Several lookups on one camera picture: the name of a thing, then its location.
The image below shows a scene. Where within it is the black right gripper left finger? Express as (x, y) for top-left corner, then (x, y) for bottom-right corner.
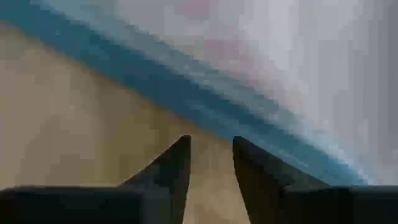
(0, 134), (192, 224)

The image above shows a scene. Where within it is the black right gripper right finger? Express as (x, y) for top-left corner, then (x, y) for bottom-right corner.
(232, 135), (398, 224)

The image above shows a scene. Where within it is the white mesh bag blue trim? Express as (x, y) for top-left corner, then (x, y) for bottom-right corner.
(0, 0), (398, 187)

